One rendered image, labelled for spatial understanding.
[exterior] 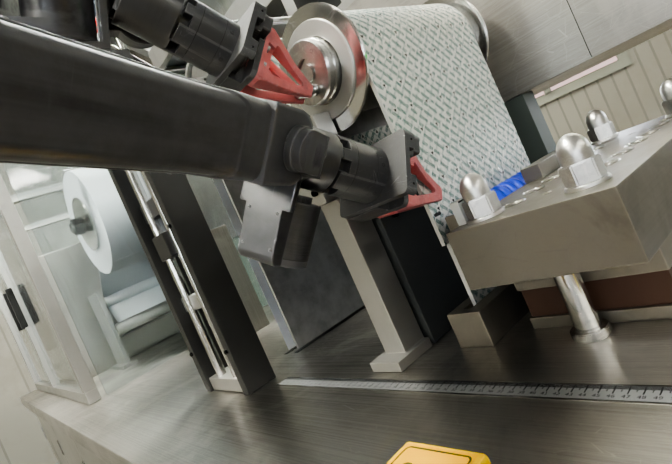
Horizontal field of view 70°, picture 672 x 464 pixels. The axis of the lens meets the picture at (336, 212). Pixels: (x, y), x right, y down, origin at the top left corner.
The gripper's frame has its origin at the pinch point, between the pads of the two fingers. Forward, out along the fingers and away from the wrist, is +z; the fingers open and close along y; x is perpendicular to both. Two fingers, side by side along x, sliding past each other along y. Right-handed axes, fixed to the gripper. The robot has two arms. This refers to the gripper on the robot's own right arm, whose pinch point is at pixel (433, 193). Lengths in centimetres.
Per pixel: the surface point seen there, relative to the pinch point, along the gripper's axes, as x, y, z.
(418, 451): -23.6, 8.4, -12.7
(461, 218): -4.3, 4.7, -1.5
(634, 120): 107, -58, 226
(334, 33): 16.3, -1.3, -12.5
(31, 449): -60, -294, -3
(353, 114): 9.0, -3.9, -8.0
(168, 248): -0.9, -38.6, -16.8
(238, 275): 3, -74, 11
